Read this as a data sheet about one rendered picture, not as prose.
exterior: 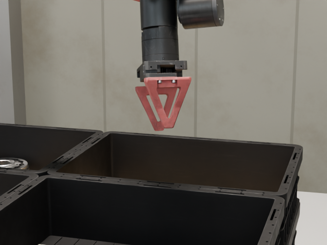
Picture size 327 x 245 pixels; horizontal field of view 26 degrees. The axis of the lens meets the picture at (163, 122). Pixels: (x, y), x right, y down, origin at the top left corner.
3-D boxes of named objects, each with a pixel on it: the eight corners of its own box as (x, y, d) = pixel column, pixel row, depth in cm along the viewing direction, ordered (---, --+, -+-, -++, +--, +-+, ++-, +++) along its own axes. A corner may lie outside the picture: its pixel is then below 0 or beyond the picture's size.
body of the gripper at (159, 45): (176, 80, 115) (174, 34, 115) (188, 72, 105) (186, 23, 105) (136, 81, 114) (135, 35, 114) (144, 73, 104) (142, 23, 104)
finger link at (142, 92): (177, 130, 116) (175, 73, 117) (185, 129, 109) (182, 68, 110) (136, 131, 115) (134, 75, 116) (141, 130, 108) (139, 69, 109)
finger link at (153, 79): (185, 129, 109) (182, 68, 110) (194, 126, 102) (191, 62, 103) (141, 130, 108) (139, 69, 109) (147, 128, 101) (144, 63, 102)
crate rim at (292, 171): (43, 187, 118) (43, 173, 117) (106, 141, 146) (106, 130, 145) (285, 211, 107) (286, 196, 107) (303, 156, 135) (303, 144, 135)
